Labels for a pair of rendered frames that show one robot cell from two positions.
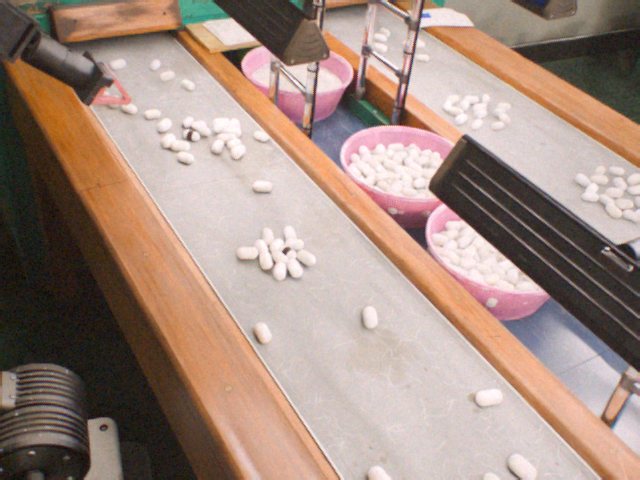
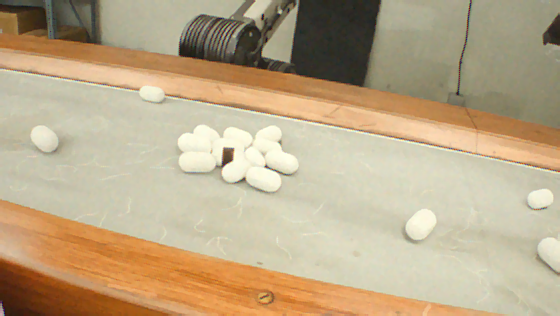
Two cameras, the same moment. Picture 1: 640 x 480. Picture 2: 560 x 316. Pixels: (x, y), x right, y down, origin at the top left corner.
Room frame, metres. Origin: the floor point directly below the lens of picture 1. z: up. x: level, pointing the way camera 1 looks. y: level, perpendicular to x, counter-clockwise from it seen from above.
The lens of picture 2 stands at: (1.21, -0.18, 0.96)
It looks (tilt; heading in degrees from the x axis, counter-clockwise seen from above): 29 degrees down; 133
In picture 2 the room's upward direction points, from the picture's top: 8 degrees clockwise
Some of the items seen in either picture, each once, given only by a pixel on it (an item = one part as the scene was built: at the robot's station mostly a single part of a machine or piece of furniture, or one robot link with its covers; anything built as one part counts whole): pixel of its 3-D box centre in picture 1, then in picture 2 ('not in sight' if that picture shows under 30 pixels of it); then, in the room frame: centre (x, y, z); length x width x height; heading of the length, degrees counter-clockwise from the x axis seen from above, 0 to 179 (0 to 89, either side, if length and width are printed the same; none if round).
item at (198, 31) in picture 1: (256, 30); not in sight; (1.76, 0.23, 0.77); 0.33 x 0.15 x 0.01; 126
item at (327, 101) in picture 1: (296, 84); not in sight; (1.58, 0.11, 0.72); 0.27 x 0.27 x 0.10
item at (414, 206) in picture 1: (402, 179); not in sight; (1.22, -0.15, 0.72); 0.27 x 0.27 x 0.10
